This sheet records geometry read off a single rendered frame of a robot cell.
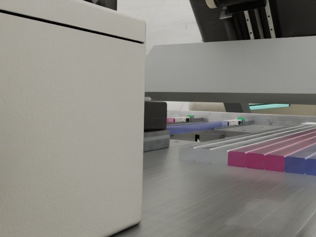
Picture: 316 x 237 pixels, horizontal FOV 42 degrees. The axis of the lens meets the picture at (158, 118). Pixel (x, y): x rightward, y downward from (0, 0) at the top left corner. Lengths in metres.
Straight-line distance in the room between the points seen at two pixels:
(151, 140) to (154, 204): 0.19
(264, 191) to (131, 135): 0.10
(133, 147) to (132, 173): 0.01
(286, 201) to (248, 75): 0.95
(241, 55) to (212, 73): 0.10
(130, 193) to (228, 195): 0.08
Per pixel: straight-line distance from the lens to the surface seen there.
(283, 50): 1.22
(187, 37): 2.61
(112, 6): 0.95
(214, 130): 0.66
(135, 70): 0.15
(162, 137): 0.40
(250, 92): 1.10
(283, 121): 0.82
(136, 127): 0.15
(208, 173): 0.28
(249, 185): 0.25
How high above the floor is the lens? 1.30
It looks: 39 degrees down
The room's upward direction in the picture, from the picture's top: 26 degrees counter-clockwise
